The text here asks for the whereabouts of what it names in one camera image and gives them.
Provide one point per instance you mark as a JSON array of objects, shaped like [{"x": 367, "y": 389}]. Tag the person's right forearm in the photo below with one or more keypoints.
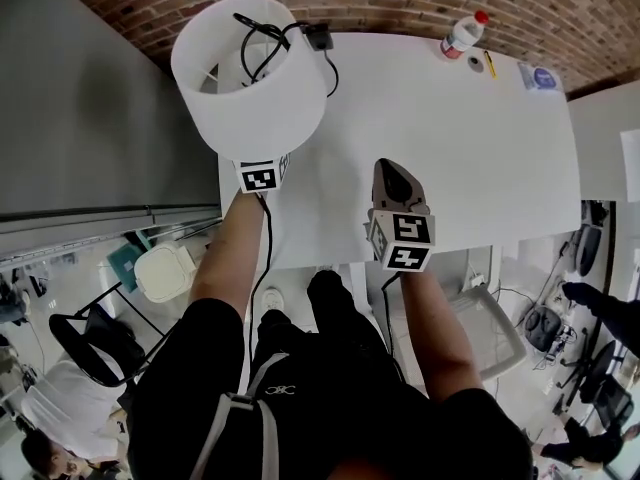
[{"x": 440, "y": 333}]

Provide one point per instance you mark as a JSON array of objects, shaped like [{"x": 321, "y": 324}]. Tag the teal box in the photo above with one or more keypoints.
[{"x": 122, "y": 265}]

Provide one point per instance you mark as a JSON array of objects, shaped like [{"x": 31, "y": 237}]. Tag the grey and white chair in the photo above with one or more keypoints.
[{"x": 480, "y": 328}]

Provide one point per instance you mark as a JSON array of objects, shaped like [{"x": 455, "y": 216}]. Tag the black office chair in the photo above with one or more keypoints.
[{"x": 600, "y": 378}]

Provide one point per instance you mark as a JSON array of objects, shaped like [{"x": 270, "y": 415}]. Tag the white desk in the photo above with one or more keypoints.
[{"x": 450, "y": 143}]

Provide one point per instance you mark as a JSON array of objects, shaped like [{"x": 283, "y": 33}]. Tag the yellow pen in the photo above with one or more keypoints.
[{"x": 490, "y": 64}]

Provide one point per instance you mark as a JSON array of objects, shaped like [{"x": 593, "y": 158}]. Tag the black folding chair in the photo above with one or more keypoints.
[{"x": 105, "y": 343}]

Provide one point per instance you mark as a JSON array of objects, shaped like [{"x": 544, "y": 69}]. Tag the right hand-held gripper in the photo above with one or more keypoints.
[{"x": 400, "y": 238}]

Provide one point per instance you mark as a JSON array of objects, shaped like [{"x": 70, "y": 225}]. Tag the plastic bottle with red cap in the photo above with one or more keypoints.
[{"x": 462, "y": 35}]

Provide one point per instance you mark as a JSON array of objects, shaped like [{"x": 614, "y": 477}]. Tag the small black round object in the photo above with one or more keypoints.
[{"x": 475, "y": 63}]

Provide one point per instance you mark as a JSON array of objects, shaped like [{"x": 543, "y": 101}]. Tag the person's white shoe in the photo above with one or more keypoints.
[{"x": 273, "y": 299}]

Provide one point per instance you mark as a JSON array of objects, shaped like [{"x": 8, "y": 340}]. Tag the white lamp shade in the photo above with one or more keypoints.
[{"x": 250, "y": 113}]

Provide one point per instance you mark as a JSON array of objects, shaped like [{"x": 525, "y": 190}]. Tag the white trash bin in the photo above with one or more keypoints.
[{"x": 162, "y": 270}]

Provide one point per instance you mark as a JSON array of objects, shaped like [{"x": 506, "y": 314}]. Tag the blue and white packet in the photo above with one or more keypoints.
[{"x": 539, "y": 77}]

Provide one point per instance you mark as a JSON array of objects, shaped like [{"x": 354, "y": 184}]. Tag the grey refrigerator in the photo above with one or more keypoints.
[{"x": 90, "y": 118}]

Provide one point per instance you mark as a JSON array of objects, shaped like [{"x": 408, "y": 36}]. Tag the person's black clothing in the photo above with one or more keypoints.
[{"x": 330, "y": 398}]

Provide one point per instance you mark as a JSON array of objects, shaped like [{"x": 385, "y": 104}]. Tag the person's left forearm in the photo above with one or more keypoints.
[{"x": 227, "y": 253}]

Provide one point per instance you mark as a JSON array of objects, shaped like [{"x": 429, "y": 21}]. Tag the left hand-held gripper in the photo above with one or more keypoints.
[{"x": 260, "y": 178}]

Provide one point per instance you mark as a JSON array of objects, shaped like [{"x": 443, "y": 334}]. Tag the black bag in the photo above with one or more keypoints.
[{"x": 542, "y": 328}]

